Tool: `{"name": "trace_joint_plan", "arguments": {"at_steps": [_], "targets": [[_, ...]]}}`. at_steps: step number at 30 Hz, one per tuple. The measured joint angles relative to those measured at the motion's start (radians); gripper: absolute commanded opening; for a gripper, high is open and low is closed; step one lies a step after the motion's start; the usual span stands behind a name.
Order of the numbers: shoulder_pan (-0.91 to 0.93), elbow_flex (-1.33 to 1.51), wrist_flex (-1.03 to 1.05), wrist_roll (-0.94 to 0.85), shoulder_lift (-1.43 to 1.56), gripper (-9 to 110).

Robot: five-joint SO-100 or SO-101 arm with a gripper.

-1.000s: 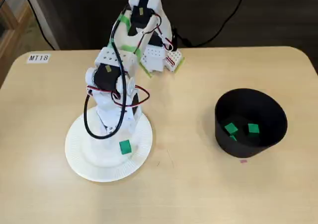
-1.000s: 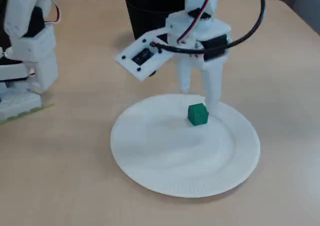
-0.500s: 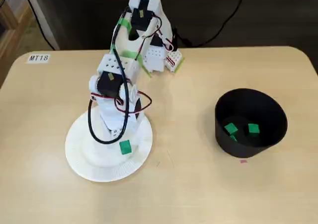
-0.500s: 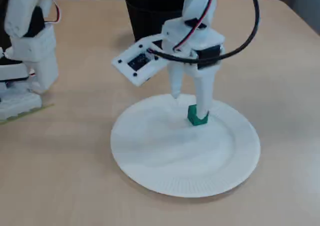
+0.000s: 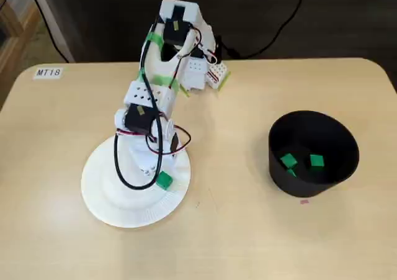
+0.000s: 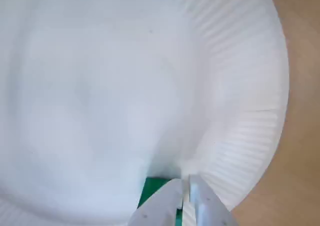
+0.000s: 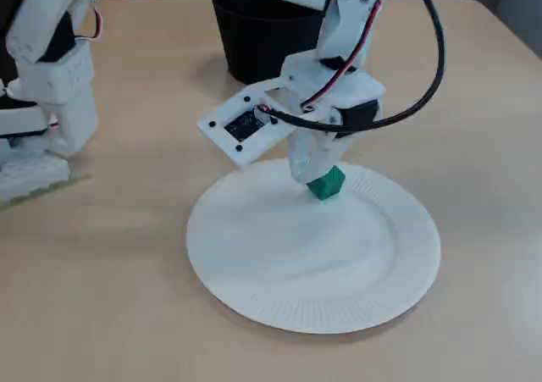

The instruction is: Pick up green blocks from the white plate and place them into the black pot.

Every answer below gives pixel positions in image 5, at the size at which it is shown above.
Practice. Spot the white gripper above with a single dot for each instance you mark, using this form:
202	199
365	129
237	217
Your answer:
148	169

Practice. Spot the green block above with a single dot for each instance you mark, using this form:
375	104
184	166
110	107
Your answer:
317	161
288	160
164	180

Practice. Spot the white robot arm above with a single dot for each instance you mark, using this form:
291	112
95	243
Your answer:
149	62

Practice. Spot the white paper plate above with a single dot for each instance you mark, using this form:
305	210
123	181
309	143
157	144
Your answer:
102	199

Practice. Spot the black pot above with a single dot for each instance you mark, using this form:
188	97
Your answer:
341	156

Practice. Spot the yellow-green tape strip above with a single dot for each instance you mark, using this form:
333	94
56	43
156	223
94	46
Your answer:
224	81
185	91

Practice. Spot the green tape band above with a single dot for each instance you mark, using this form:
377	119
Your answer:
155	39
161	80

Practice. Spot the white MT18 label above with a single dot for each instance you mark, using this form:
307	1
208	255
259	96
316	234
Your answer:
46	73

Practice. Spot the pink tape mark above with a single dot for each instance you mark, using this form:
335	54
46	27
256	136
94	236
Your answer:
304	201

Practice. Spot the wooden shelf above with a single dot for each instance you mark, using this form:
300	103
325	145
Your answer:
12	53

